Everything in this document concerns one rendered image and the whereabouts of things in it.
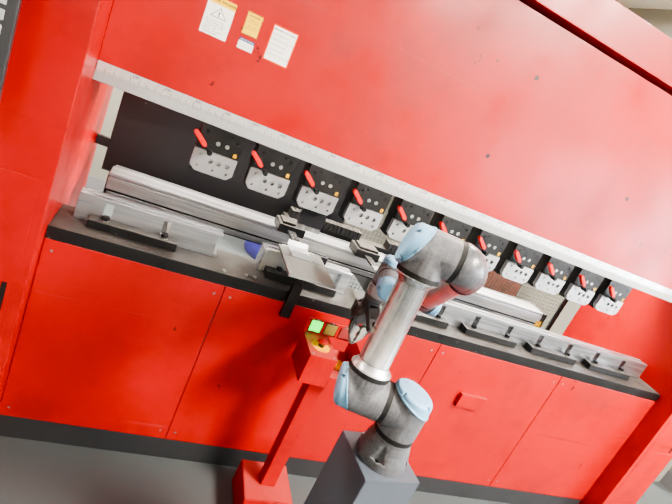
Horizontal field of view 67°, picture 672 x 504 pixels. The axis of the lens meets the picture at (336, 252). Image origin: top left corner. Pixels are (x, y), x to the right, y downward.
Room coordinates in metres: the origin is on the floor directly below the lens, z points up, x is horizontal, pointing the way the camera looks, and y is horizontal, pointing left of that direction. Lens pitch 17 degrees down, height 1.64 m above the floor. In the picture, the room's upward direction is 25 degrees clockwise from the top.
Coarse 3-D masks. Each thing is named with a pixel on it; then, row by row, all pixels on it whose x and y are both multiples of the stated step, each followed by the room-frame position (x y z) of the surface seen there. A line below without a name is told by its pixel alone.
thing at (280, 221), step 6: (276, 216) 2.14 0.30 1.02; (282, 216) 2.11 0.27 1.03; (276, 222) 2.10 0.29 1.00; (282, 222) 2.07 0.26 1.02; (288, 222) 2.07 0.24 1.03; (294, 222) 2.10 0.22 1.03; (276, 228) 2.07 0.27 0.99; (282, 228) 2.05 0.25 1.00; (288, 228) 2.06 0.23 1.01; (294, 228) 2.07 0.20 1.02; (294, 234) 2.04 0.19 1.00; (300, 234) 2.08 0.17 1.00; (294, 240) 1.96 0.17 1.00
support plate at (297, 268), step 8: (280, 248) 1.82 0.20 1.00; (288, 248) 1.86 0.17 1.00; (288, 256) 1.77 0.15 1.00; (288, 264) 1.70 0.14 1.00; (296, 264) 1.73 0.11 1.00; (304, 264) 1.77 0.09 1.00; (312, 264) 1.80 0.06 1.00; (320, 264) 1.84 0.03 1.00; (288, 272) 1.63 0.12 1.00; (296, 272) 1.66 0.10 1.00; (304, 272) 1.69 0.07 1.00; (312, 272) 1.73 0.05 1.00; (320, 272) 1.76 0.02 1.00; (304, 280) 1.64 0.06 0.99; (312, 280) 1.65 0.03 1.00; (320, 280) 1.69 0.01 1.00; (328, 280) 1.72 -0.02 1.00
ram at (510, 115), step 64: (128, 0) 1.56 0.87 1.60; (192, 0) 1.63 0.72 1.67; (256, 0) 1.69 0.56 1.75; (320, 0) 1.77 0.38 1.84; (384, 0) 1.84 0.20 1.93; (448, 0) 1.92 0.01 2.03; (512, 0) 2.01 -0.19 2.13; (128, 64) 1.58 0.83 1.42; (192, 64) 1.65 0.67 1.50; (256, 64) 1.72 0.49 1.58; (320, 64) 1.80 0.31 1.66; (384, 64) 1.88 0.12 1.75; (448, 64) 1.96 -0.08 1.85; (512, 64) 2.05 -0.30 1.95; (576, 64) 2.15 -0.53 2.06; (320, 128) 1.83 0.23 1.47; (384, 128) 1.92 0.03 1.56; (448, 128) 2.01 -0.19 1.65; (512, 128) 2.10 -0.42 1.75; (576, 128) 2.21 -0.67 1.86; (640, 128) 2.32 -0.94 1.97; (448, 192) 2.06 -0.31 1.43; (512, 192) 2.16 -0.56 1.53; (576, 192) 2.28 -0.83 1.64; (640, 192) 2.40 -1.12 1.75; (640, 256) 2.48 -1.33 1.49
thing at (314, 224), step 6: (306, 210) 1.89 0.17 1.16; (300, 216) 1.88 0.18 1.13; (306, 216) 1.89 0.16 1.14; (312, 216) 1.90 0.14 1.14; (318, 216) 1.91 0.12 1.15; (324, 216) 1.92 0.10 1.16; (300, 222) 1.89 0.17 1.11; (306, 222) 1.90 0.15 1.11; (312, 222) 1.90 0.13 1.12; (318, 222) 1.91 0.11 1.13; (324, 222) 1.92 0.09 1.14; (300, 228) 1.90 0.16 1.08; (306, 228) 1.91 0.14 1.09; (312, 228) 1.92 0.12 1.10; (318, 228) 1.92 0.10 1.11
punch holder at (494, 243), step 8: (472, 232) 2.20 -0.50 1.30; (480, 232) 2.15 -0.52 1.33; (488, 232) 2.16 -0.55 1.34; (472, 240) 2.17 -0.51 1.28; (488, 240) 2.16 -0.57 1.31; (496, 240) 2.18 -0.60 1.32; (504, 240) 2.19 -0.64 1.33; (480, 248) 2.16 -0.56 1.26; (488, 248) 2.17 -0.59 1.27; (496, 248) 2.19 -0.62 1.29; (504, 248) 2.20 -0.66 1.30; (488, 256) 2.18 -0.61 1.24; (496, 256) 2.20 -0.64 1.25; (488, 264) 2.19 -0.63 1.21
